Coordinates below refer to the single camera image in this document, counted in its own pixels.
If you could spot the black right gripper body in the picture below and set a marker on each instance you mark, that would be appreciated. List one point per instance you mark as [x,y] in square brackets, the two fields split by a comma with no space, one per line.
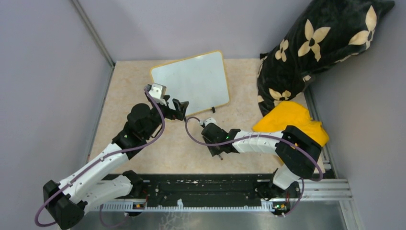
[215,150]

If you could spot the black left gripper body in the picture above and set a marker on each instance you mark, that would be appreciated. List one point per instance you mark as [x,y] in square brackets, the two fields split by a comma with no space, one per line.
[171,113]

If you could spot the yellow framed whiteboard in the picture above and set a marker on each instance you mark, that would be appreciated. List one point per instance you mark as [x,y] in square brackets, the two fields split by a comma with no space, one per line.
[201,80]

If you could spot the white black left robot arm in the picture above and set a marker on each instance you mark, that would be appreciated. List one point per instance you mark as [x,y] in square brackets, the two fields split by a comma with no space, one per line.
[70,199]

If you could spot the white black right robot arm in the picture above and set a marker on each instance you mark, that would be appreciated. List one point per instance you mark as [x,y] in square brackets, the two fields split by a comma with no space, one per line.
[298,152]

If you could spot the yellow cloth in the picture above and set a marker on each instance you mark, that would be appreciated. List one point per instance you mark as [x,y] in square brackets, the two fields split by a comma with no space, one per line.
[290,113]

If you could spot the black floral pillow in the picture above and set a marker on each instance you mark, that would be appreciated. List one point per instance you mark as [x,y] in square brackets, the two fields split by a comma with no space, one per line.
[326,33]

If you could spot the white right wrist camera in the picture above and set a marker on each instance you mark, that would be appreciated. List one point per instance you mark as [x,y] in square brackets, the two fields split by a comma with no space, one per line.
[207,121]

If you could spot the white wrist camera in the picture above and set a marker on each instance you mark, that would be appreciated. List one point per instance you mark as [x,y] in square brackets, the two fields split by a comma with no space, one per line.
[207,121]
[157,92]

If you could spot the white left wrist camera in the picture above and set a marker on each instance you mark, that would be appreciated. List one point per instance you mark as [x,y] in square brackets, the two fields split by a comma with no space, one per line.
[157,92]

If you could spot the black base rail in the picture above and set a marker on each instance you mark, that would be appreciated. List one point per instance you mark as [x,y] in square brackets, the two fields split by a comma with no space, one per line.
[211,190]

